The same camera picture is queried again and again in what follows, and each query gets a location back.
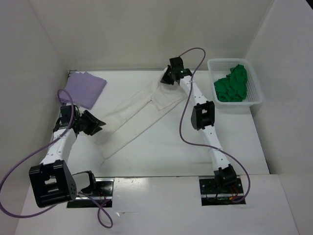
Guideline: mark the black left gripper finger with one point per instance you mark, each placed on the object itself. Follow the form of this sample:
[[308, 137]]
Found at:
[[91, 120], [92, 129]]

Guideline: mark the green garment in basket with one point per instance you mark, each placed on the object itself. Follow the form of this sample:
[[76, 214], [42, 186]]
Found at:
[[233, 87]]

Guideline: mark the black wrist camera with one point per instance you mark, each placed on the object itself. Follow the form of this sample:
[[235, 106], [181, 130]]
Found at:
[[176, 63], [65, 116]]

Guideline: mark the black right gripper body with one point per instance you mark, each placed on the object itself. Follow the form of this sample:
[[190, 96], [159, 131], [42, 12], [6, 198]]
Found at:
[[167, 76]]

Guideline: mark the purple t-shirt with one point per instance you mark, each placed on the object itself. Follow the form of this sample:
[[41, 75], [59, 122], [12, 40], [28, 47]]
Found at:
[[84, 88]]

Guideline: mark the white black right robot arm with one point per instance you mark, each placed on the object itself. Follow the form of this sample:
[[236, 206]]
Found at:
[[203, 121]]

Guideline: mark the white plastic laundry basket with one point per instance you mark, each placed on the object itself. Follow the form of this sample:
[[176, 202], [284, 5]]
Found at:
[[220, 67]]

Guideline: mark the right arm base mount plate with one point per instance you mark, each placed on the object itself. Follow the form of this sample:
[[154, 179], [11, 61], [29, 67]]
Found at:
[[212, 195]]

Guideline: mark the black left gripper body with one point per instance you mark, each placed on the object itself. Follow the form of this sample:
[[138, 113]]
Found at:
[[84, 122]]

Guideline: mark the cream white t-shirt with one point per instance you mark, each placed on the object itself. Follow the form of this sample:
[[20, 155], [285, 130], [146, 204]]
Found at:
[[135, 115]]

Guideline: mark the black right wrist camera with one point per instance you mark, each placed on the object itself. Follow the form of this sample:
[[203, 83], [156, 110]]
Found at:
[[176, 63]]

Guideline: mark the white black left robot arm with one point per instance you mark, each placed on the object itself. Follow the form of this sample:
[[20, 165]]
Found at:
[[51, 180]]

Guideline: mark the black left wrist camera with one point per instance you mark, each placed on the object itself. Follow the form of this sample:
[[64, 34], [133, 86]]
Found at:
[[65, 116]]

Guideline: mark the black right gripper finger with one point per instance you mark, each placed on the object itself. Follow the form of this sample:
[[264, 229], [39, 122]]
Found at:
[[168, 80], [167, 72]]

